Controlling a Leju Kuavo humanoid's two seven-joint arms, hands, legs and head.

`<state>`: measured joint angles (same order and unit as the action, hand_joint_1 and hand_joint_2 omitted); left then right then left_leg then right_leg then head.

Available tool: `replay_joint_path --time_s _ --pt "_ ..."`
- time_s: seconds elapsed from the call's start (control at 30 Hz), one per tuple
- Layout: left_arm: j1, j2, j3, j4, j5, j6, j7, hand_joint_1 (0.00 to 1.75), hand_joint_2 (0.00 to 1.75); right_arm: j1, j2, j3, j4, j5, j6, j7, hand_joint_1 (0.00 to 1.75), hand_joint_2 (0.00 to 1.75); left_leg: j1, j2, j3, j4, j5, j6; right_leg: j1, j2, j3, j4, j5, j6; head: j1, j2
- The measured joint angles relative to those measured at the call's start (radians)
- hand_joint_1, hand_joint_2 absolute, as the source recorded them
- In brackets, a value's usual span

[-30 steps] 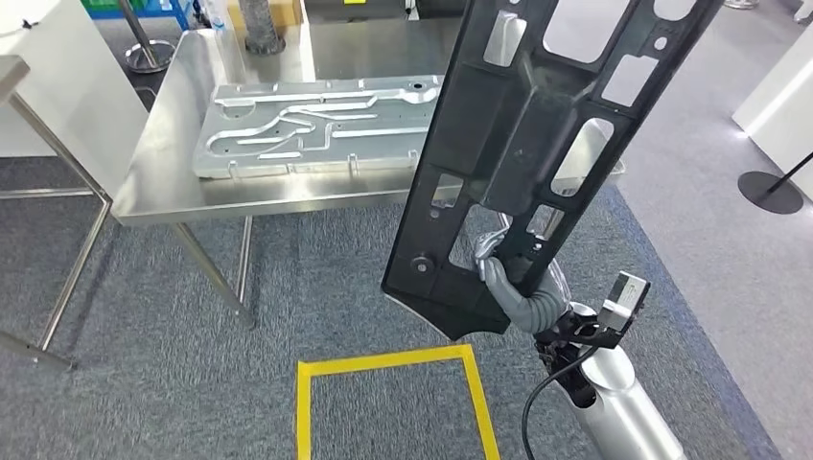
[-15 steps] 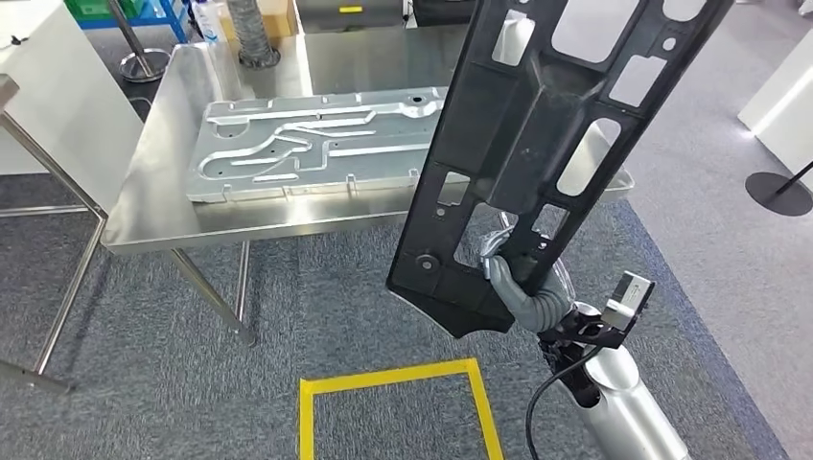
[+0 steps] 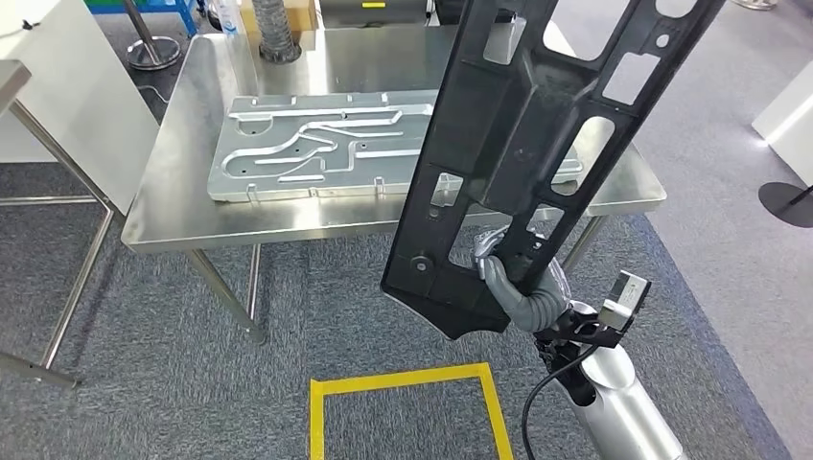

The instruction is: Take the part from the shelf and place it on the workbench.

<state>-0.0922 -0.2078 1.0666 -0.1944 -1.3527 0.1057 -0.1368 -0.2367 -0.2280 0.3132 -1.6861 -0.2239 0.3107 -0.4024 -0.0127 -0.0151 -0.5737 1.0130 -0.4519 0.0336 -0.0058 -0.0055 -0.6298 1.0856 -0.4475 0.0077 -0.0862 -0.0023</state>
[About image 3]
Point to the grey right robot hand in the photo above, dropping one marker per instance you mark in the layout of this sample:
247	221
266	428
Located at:
530	314

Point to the black plastic frame part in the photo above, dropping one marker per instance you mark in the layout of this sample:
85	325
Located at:
521	127

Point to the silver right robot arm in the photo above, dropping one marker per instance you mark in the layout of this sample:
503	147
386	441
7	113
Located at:
625	413

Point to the stainless steel workbench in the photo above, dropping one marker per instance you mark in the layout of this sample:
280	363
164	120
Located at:
184	209

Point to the stamped metal plate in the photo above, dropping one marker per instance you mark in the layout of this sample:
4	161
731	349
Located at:
381	171

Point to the yellow floor tape square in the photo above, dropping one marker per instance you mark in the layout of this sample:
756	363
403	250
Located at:
315	419

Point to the black stanchion with round base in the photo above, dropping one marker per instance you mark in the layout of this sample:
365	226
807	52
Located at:
784	203

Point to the white display block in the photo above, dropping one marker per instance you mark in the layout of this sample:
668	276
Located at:
791	120

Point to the grey laptop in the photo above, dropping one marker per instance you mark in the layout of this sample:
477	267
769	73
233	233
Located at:
375	16

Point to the cardboard box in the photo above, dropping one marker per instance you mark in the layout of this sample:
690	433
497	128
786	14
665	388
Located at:
308	16

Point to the chrome round base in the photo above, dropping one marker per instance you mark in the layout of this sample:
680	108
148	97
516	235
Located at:
756	4

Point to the stainless steel side table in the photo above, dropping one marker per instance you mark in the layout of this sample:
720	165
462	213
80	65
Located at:
82	273

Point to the chrome stanchion with round base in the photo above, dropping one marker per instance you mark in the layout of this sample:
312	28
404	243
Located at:
152	54

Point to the white panel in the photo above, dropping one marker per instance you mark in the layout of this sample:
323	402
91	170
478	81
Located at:
76	108

